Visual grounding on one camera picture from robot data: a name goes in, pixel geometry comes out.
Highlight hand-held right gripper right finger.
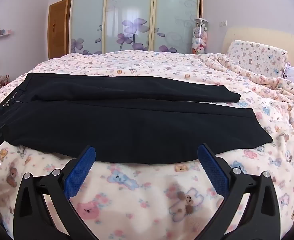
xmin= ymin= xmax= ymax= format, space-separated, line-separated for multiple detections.
xmin=194 ymin=143 xmax=281 ymax=240

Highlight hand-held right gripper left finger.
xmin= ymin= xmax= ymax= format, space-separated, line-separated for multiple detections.
xmin=13 ymin=145 xmax=105 ymax=240

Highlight black pants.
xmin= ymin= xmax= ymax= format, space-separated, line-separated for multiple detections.
xmin=0 ymin=72 xmax=274 ymax=164

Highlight brown plush toy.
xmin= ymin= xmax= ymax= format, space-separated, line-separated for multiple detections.
xmin=0 ymin=74 xmax=11 ymax=91

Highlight teddy bear printed blanket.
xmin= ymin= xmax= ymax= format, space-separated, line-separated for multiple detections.
xmin=0 ymin=51 xmax=294 ymax=240

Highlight bear printed pillow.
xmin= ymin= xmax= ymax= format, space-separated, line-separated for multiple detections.
xmin=226 ymin=40 xmax=289 ymax=80

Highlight wooden door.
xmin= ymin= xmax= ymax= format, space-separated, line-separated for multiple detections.
xmin=48 ymin=0 xmax=70 ymax=61

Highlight clear tube of plush toys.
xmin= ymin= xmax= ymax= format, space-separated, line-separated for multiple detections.
xmin=191 ymin=18 xmax=209 ymax=55

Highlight beige headboard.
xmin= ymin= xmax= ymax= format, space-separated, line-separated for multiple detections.
xmin=223 ymin=26 xmax=294 ymax=68

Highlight glass floral wardrobe doors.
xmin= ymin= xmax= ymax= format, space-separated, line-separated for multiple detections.
xmin=65 ymin=0 xmax=203 ymax=55

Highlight white wall shelf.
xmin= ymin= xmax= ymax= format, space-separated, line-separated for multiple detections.
xmin=0 ymin=29 xmax=14 ymax=40

